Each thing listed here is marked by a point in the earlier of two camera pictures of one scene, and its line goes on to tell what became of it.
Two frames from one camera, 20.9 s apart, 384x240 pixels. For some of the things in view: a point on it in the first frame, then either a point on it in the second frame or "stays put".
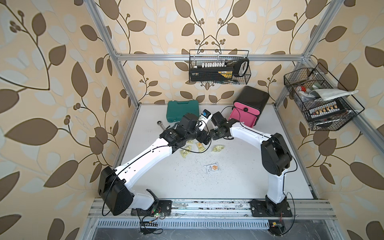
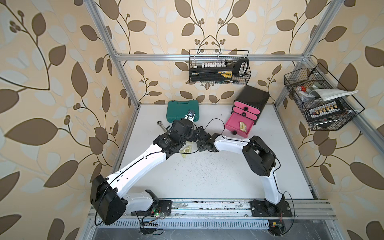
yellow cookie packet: [184, 153] stays put
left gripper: [205, 140] stays put
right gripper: [212, 131] -> [199, 147]
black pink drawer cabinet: [248, 105] stays put
